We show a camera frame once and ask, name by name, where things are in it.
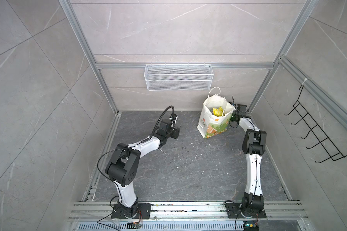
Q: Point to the black wire hook rack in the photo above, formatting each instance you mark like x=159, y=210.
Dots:
x=316, y=131

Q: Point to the white wire mesh basket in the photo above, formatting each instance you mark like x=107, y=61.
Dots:
x=169, y=77

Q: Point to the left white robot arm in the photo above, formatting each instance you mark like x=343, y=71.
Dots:
x=124, y=161

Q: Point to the aluminium mounting rail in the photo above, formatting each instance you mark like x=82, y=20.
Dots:
x=189, y=216

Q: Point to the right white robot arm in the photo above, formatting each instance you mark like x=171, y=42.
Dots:
x=253, y=146

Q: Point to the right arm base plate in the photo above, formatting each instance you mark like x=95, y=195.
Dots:
x=238, y=210

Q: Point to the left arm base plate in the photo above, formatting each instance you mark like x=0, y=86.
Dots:
x=130, y=210

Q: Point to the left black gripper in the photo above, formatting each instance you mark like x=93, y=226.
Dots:
x=176, y=133

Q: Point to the yellow chips snack bag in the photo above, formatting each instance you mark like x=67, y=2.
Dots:
x=219, y=112

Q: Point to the white printed paper bag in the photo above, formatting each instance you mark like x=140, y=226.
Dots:
x=210, y=125

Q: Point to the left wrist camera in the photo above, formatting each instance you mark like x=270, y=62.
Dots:
x=173, y=117

